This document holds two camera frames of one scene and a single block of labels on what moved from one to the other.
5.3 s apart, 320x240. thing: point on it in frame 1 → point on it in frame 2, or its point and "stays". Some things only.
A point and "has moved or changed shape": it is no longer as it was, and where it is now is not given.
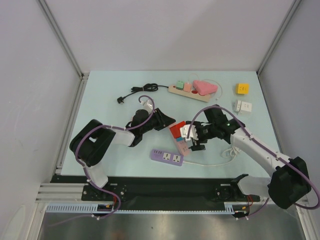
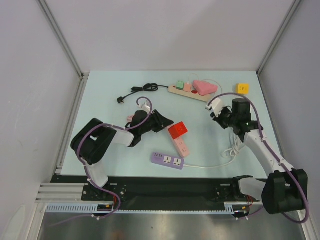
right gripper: [200, 132] → [222, 120]
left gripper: [162, 120] stays
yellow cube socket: [242, 88] stays
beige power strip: [192, 94] stays
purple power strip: [171, 157] has moved or changed shape
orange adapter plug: [187, 87] stays
